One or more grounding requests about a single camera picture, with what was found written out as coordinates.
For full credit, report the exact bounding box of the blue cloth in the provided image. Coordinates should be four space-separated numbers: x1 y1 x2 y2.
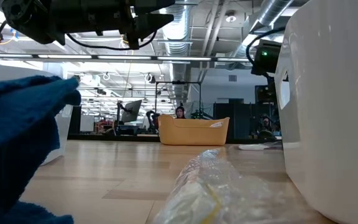
0 75 82 224

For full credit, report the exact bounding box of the grey tilted monitor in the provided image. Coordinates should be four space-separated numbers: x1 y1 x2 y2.
120 99 143 123

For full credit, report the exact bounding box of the orange plastic bin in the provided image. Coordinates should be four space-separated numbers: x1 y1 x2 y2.
158 114 231 146

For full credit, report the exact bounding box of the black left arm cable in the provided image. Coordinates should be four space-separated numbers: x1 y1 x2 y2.
0 21 158 52

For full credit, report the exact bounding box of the silver ventilation duct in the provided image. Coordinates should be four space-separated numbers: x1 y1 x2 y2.
157 0 193 103
233 0 295 60

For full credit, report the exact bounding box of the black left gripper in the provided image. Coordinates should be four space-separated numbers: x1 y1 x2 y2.
116 0 176 50

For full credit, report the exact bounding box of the white plastic bin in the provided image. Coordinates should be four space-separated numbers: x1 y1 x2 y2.
0 63 74 166
273 0 358 224

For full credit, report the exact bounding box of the orange toothbrush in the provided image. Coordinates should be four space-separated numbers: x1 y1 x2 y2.
153 149 291 224

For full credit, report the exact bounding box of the black metal frame stand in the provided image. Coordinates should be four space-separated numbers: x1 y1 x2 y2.
154 80 203 119

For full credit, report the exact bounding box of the black cabinet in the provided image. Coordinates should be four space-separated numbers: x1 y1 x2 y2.
68 105 83 135

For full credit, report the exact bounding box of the long ceiling light strip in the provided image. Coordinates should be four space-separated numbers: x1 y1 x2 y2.
0 53 254 62

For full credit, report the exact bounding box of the person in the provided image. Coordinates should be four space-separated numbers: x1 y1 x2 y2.
257 114 282 140
174 105 187 119

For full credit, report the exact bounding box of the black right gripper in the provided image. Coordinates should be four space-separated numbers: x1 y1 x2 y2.
255 84 277 104

